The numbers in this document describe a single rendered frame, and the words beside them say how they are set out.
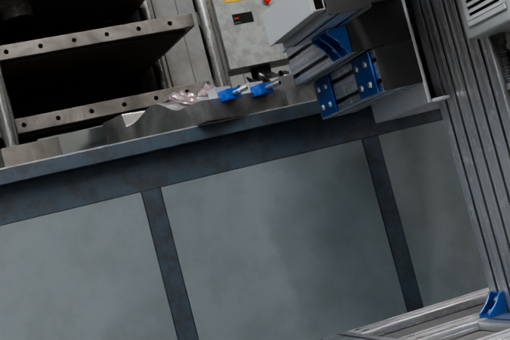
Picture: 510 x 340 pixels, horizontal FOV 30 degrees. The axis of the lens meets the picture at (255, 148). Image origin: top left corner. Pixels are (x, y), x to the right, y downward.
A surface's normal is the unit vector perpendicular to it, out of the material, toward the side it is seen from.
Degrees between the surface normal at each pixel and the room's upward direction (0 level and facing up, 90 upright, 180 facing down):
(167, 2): 90
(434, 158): 90
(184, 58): 90
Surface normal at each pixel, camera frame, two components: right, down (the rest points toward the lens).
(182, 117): -0.76, 0.16
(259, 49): 0.33, -0.15
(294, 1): -0.93, 0.22
